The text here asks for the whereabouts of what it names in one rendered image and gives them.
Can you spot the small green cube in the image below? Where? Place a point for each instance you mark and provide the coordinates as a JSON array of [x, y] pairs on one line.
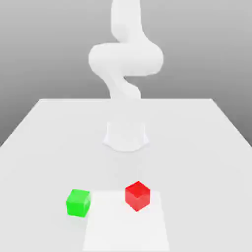
[[78, 203]]

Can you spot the small red cube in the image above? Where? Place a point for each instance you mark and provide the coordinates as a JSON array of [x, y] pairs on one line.
[[137, 196]]

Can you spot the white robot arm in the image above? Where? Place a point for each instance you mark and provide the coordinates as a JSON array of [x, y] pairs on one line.
[[126, 59]]

